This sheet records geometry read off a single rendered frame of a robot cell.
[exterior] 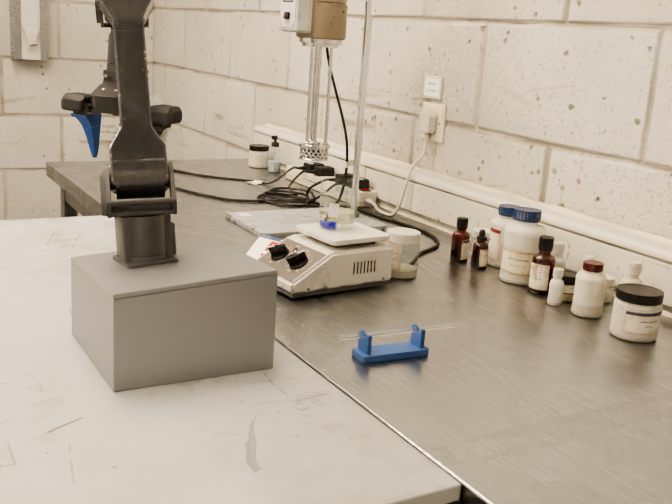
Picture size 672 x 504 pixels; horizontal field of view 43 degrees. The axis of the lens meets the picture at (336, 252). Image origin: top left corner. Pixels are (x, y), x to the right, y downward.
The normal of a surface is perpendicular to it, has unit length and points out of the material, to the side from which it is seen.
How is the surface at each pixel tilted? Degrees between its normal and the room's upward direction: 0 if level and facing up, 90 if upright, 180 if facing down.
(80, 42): 90
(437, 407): 0
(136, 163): 56
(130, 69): 66
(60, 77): 90
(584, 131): 90
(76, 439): 0
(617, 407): 0
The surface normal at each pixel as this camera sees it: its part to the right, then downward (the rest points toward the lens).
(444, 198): -0.87, 0.07
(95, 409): 0.07, -0.97
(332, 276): 0.58, 0.24
